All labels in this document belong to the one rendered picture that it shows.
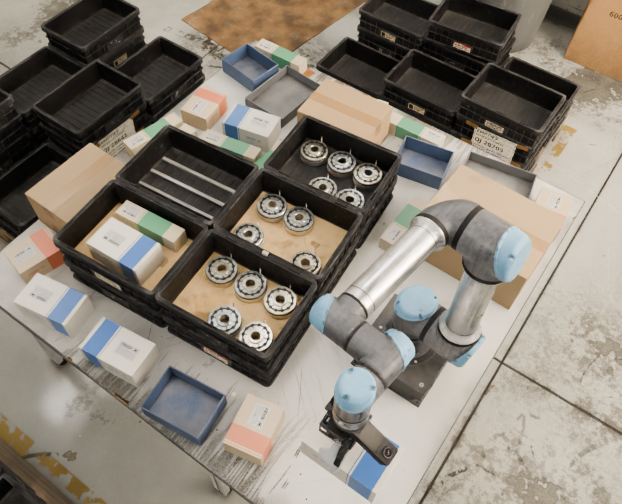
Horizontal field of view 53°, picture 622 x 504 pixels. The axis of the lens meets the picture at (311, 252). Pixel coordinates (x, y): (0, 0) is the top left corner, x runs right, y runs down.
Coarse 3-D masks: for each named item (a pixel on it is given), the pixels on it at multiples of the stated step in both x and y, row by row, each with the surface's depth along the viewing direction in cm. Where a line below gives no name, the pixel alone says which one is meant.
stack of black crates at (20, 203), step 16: (48, 144) 292; (32, 160) 290; (48, 160) 299; (64, 160) 292; (0, 176) 281; (16, 176) 287; (32, 176) 295; (0, 192) 284; (16, 192) 289; (0, 208) 284; (16, 208) 284; (32, 208) 284; (0, 224) 290; (16, 224) 267
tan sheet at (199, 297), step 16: (240, 272) 202; (192, 288) 198; (208, 288) 198; (224, 288) 198; (176, 304) 195; (192, 304) 195; (208, 304) 195; (224, 304) 195; (240, 304) 195; (256, 304) 195; (224, 320) 192; (256, 320) 192; (272, 320) 192
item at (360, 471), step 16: (320, 416) 145; (320, 432) 142; (304, 448) 144; (352, 448) 141; (400, 448) 141; (320, 464) 146; (352, 464) 139; (368, 464) 139; (352, 480) 139; (368, 480) 137; (384, 480) 137; (368, 496) 140
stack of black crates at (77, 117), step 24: (96, 72) 296; (120, 72) 289; (48, 96) 280; (72, 96) 292; (96, 96) 294; (120, 96) 295; (48, 120) 277; (72, 120) 285; (96, 120) 271; (120, 120) 285; (144, 120) 300; (72, 144) 277
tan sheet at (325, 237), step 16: (256, 208) 216; (288, 208) 217; (240, 224) 212; (256, 224) 213; (272, 224) 213; (320, 224) 213; (272, 240) 209; (288, 240) 209; (304, 240) 209; (320, 240) 210; (336, 240) 210; (288, 256) 206; (320, 256) 206
